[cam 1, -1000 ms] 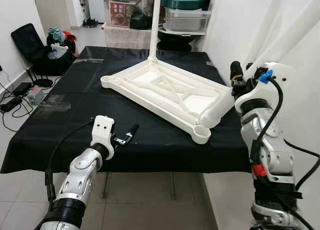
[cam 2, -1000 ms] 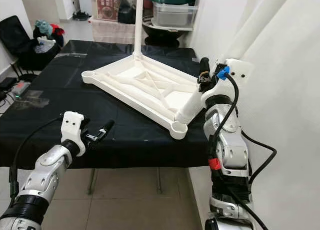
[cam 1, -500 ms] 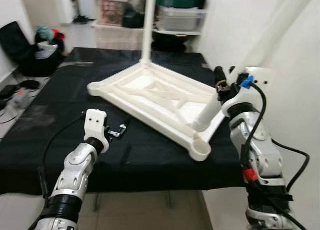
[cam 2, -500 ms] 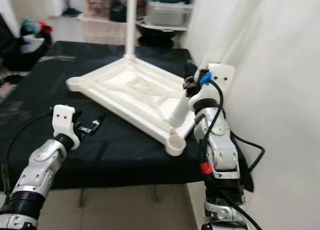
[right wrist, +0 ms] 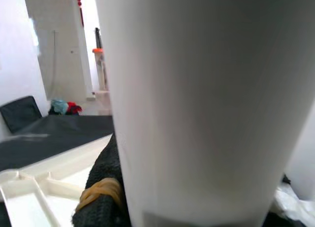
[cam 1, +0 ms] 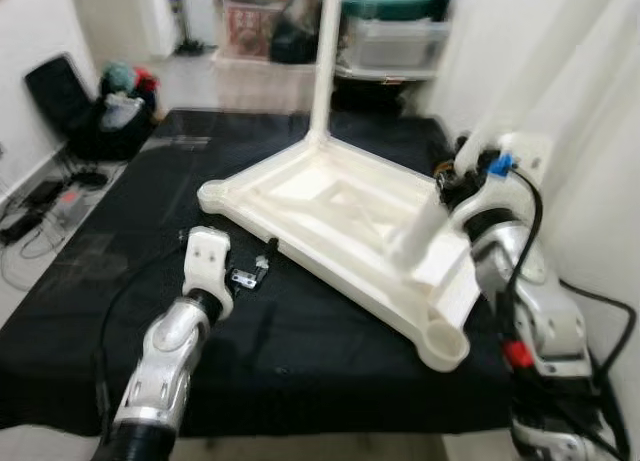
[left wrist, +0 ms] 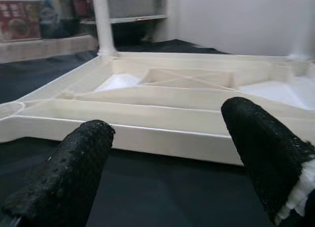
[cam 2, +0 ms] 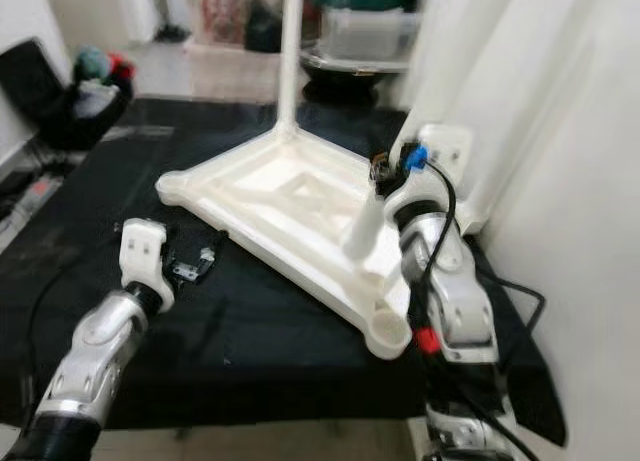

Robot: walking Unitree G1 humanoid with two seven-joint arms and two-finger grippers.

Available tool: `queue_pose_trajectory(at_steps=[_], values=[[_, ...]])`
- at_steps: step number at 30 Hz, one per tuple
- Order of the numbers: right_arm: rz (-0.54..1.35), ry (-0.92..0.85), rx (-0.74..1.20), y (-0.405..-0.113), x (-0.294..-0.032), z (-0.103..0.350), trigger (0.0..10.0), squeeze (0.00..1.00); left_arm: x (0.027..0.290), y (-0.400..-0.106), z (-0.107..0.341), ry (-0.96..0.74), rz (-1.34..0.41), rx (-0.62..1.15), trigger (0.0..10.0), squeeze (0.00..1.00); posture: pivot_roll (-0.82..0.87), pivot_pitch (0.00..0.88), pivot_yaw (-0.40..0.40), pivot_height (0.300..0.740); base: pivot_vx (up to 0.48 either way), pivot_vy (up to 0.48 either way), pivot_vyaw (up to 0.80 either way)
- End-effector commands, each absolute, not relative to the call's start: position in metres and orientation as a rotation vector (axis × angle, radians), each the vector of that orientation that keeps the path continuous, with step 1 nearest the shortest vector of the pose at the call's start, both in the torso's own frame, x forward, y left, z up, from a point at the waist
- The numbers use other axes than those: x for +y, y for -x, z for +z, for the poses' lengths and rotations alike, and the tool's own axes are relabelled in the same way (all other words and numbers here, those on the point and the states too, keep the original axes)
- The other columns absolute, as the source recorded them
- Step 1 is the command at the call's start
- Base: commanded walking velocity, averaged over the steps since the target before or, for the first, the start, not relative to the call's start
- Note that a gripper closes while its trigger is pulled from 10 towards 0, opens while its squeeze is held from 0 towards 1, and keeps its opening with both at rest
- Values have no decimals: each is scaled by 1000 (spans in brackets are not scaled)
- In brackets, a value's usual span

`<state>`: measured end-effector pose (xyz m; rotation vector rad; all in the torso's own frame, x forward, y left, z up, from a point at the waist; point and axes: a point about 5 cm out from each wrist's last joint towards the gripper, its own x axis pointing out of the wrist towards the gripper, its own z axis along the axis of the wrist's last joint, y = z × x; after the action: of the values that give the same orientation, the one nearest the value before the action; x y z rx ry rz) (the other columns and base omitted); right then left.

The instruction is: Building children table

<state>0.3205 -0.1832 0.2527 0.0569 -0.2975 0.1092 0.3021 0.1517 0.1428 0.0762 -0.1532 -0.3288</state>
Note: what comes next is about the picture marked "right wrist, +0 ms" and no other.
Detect black folding chair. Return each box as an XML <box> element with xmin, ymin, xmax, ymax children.
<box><xmin>0</xmin><ymin>96</ymin><xmax>42</xmax><ymax>134</ymax></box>

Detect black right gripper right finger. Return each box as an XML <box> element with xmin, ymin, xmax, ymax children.
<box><xmin>267</xmin><ymin>174</ymin><xmax>315</xmax><ymax>227</ymax></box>

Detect tan rubber band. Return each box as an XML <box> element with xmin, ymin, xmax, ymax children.
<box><xmin>75</xmin><ymin>177</ymin><xmax>123</xmax><ymax>212</ymax></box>

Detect hanging clothes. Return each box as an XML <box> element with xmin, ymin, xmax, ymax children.
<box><xmin>94</xmin><ymin>27</ymin><xmax>101</xmax><ymax>50</ymax></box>

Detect white plastic table leg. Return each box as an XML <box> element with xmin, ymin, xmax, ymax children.
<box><xmin>93</xmin><ymin>0</ymin><xmax>315</xmax><ymax>227</ymax></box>

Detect orange lidded storage box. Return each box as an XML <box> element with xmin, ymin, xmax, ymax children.
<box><xmin>92</xmin><ymin>48</ymin><xmax>108</xmax><ymax>90</ymax></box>

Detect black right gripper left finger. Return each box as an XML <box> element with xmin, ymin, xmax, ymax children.
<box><xmin>71</xmin><ymin>132</ymin><xmax>131</xmax><ymax>227</ymax></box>

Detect teal plush toy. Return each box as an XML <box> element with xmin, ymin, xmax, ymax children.
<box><xmin>51</xmin><ymin>98</ymin><xmax>68</xmax><ymax>114</ymax></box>

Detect white plastic table top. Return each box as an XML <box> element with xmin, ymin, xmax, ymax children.
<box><xmin>0</xmin><ymin>133</ymin><xmax>116</xmax><ymax>227</ymax></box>

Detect red hanging ornament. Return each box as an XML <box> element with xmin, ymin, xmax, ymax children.
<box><xmin>75</xmin><ymin>0</ymin><xmax>85</xmax><ymax>28</ymax></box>

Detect red cloth item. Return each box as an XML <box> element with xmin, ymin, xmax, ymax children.
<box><xmin>66</xmin><ymin>101</ymin><xmax>83</xmax><ymax>114</ymax></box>

